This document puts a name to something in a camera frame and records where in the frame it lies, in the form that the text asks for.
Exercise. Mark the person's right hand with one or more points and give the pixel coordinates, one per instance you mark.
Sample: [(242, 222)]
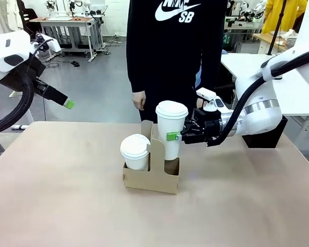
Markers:
[(139, 100)]

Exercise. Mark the black right arm base block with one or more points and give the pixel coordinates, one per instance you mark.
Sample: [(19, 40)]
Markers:
[(267, 137)]

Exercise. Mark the tall white paper cup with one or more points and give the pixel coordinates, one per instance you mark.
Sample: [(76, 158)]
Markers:
[(170, 126)]

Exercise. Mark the person in yellow jacket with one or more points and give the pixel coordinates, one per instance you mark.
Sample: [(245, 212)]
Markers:
[(273, 15)]

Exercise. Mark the black floor pedal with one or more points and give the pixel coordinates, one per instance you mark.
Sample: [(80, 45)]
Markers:
[(75, 63)]

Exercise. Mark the person's right sleeved forearm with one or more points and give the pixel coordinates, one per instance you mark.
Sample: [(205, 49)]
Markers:
[(136, 64)]

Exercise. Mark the grey background workbench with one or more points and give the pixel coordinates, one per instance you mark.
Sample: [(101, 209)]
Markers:
[(67, 25)]

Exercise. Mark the white plastic lid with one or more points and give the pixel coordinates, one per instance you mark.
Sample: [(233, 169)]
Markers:
[(134, 145), (172, 108)]

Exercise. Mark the beige hanging coat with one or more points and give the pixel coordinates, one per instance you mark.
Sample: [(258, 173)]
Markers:
[(2, 15)]

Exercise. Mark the white side table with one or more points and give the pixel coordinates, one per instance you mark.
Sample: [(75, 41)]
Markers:
[(242, 67)]

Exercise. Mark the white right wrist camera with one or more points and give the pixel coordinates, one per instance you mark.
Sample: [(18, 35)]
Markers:
[(211, 99)]

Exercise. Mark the person's left sleeved forearm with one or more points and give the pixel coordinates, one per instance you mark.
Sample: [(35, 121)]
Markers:
[(213, 51)]

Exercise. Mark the person in black hoodie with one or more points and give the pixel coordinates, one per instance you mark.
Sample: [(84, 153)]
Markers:
[(170, 51)]

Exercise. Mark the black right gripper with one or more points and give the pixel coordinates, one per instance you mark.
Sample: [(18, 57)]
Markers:
[(208, 128)]

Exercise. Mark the black tripod pole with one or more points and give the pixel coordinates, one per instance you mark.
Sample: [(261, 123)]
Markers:
[(276, 25)]

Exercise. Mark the wooden background table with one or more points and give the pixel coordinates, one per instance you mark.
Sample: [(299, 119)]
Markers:
[(267, 38)]

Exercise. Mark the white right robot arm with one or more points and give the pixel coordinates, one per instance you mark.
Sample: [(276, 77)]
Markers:
[(260, 115)]

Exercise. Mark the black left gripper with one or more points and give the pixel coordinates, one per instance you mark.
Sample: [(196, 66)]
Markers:
[(18, 79)]

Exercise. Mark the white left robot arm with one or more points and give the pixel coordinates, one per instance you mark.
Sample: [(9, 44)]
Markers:
[(7, 49)]

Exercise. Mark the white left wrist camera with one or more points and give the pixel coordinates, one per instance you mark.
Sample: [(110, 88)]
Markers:
[(50, 45)]

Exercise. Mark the brown cardboard cup carrier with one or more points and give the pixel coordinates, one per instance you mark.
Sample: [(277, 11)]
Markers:
[(152, 180)]

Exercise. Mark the short white paper cup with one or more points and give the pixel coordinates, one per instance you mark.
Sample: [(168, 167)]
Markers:
[(136, 162)]

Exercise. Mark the white stacked bowls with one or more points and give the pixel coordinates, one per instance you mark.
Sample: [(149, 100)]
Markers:
[(289, 38)]

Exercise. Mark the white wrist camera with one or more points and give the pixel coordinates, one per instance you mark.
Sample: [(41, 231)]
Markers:
[(211, 99), (50, 45)]

